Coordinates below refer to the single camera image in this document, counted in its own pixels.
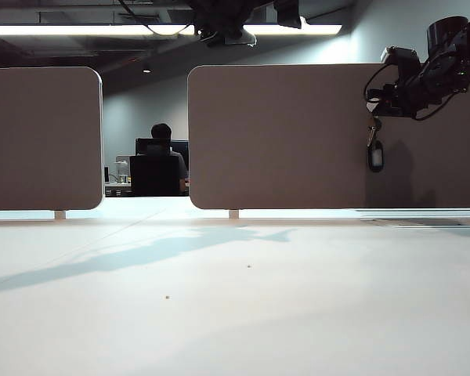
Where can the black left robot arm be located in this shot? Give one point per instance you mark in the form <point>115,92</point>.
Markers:
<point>289,13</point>

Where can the white panel support foot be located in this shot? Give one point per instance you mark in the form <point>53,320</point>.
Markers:
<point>234,214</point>
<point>60,215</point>

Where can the black office chair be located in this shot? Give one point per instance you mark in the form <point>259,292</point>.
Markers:
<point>152,176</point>

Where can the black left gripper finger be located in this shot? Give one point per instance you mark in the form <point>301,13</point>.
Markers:
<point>241,38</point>
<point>213,38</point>

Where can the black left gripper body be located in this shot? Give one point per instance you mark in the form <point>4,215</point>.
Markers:
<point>223,13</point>

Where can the clear jar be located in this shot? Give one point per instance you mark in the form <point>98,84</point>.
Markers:
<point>122,168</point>

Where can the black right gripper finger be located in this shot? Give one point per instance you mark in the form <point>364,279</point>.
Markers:
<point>380,95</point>
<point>387,109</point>

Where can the seated person dark hair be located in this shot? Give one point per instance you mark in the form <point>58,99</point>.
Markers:
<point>160,131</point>

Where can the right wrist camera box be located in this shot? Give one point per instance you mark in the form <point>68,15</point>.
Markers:
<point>402,55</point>

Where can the wide beige desk partition panel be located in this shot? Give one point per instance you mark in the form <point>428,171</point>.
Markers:
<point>278,149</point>

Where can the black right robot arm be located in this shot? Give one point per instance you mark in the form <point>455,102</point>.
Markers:
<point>448,35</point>

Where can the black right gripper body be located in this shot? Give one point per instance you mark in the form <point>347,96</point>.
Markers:
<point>406,90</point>

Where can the cluttered background desk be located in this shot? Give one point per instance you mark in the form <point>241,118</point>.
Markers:
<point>117,190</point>

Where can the long ceiling light strip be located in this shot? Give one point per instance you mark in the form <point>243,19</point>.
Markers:
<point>82,30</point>

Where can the black computer monitor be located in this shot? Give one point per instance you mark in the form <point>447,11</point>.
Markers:
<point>181,149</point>
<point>142,147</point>

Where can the bunch of keys with tag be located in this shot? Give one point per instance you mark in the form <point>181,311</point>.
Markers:
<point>376,158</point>

